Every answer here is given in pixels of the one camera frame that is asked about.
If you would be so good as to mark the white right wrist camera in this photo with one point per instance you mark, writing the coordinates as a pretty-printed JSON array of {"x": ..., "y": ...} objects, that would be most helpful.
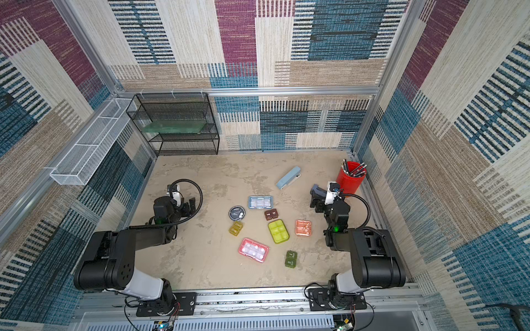
[{"x": 333, "y": 190}]

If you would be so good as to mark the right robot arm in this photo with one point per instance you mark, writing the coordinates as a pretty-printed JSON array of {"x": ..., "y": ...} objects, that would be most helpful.
[{"x": 375, "y": 262}]

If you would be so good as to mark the blue six-compartment pillbox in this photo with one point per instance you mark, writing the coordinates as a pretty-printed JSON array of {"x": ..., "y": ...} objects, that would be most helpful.
[{"x": 260, "y": 202}]

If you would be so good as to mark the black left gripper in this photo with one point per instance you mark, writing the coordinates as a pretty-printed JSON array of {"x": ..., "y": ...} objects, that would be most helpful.
[{"x": 187, "y": 213}]

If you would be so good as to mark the black wire mesh shelf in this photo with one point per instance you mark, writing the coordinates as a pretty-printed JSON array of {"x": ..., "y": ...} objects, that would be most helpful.
[{"x": 148, "y": 107}]

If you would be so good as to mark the light blue stapler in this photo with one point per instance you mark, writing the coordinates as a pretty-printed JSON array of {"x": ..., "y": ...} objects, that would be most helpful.
[{"x": 289, "y": 178}]

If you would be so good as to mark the pink pillbox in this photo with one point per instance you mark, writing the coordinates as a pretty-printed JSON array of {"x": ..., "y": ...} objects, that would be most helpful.
[{"x": 253, "y": 250}]

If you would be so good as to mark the white wire mesh basket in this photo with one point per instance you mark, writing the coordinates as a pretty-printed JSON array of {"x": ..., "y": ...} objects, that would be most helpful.
[{"x": 80, "y": 163}]

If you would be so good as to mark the maroon two-compartment pillbox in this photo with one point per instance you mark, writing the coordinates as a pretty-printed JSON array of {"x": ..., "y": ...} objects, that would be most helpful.
[{"x": 271, "y": 214}]

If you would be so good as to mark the yellow two-compartment pillbox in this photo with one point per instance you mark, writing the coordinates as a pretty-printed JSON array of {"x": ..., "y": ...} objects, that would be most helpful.
[{"x": 236, "y": 228}]

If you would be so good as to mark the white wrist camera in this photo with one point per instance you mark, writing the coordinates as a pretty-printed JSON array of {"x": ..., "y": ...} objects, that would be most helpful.
[
  {"x": 173, "y": 192},
  {"x": 333, "y": 190}
]

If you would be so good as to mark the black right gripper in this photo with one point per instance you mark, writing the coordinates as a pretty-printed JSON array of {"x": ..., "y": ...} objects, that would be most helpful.
[{"x": 321, "y": 198}]

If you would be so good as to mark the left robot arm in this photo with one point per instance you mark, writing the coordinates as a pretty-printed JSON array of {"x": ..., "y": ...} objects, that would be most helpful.
[{"x": 108, "y": 262}]

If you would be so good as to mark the small green two-compartment pillbox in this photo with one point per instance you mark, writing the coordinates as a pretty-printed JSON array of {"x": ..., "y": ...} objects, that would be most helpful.
[{"x": 291, "y": 259}]

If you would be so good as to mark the red pen cup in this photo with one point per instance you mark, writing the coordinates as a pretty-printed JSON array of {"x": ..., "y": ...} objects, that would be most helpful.
[{"x": 350, "y": 176}]

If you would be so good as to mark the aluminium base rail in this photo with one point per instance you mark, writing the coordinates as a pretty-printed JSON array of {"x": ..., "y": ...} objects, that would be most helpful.
[{"x": 279, "y": 308}]

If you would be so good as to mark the white pillbox with green lid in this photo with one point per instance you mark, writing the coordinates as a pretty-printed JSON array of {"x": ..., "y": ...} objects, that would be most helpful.
[{"x": 278, "y": 231}]

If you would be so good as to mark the round dark blue pillbox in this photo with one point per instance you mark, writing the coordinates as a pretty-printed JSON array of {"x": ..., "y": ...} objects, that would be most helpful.
[{"x": 237, "y": 213}]

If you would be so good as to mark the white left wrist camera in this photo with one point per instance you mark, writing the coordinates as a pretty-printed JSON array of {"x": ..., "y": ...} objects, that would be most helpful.
[{"x": 173, "y": 192}]

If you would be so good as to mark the orange pillbox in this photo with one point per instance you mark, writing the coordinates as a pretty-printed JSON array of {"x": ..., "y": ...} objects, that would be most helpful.
[{"x": 303, "y": 228}]

